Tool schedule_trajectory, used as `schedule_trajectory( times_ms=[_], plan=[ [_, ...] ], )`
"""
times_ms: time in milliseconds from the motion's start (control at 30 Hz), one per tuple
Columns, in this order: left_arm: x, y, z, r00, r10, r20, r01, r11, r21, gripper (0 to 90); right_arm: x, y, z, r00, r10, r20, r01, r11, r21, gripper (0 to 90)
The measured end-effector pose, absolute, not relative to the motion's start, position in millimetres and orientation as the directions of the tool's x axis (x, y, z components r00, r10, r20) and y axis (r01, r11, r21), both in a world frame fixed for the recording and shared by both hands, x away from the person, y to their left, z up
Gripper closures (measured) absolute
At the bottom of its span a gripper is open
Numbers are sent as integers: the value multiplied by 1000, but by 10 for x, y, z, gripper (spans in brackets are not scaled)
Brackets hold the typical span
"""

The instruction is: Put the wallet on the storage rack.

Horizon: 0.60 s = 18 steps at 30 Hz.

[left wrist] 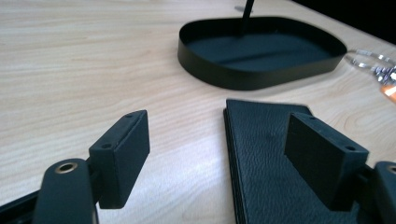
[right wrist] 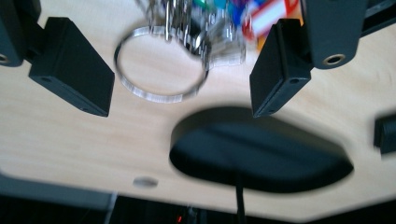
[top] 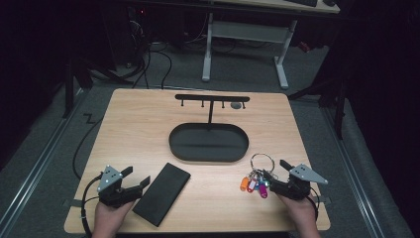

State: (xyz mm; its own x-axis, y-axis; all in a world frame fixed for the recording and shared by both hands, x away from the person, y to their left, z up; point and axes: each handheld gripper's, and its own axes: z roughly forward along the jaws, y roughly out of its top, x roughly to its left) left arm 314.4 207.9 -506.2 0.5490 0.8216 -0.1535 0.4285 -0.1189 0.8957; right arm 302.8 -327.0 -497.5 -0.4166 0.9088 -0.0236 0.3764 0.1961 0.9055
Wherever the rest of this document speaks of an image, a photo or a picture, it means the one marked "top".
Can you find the grey tape strip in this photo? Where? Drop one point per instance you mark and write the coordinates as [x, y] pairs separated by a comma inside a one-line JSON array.
[[324, 199], [73, 203]]

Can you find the dark computer tower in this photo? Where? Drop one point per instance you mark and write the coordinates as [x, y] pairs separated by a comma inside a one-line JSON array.
[[130, 33]]

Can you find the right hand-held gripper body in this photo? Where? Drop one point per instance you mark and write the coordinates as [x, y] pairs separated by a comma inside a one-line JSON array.
[[297, 186]]

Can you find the white-legged desk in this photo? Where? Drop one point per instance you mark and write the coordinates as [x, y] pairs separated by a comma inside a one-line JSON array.
[[246, 31]]

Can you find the grey round table grommet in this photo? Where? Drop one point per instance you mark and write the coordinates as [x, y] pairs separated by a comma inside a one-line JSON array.
[[236, 105]]

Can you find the black keyboard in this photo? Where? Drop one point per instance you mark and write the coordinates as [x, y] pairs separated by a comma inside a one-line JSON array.
[[302, 2]]

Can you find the black metal stand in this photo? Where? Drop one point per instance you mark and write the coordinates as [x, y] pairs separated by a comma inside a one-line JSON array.
[[340, 112]]

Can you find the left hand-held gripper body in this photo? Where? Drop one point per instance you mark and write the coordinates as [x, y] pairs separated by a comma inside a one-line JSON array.
[[114, 193]]

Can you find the black key stand with tray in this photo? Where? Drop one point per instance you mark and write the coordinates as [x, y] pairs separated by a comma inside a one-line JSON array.
[[208, 145]]

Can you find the person's right hand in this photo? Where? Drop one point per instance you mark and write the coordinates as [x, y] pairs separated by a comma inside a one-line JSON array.
[[301, 213]]

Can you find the person's left hand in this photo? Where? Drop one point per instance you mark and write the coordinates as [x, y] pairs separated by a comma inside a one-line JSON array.
[[110, 218]]

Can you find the small red object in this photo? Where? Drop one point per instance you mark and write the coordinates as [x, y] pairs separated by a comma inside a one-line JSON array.
[[304, 46]]

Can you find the black computer mouse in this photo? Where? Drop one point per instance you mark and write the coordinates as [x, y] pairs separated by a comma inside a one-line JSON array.
[[329, 2]]

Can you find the aluminium floor rail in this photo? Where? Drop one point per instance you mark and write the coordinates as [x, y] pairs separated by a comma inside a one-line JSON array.
[[356, 178], [39, 165]]

